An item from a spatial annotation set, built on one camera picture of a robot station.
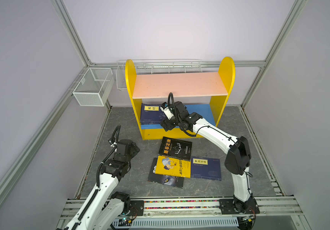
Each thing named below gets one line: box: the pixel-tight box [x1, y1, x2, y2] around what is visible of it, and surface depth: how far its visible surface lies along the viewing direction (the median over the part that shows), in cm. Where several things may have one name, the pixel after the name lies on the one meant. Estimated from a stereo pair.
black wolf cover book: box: [147, 157, 185, 189], surface depth 84 cm
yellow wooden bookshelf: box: [125, 56, 236, 140], surface depth 78 cm
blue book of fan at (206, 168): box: [190, 156, 222, 181], surface depth 87 cm
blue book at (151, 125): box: [141, 123, 163, 127], surface depth 93 cm
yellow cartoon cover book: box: [155, 155, 191, 179], surface depth 87 cm
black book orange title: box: [157, 136, 193, 161], surface depth 95 cm
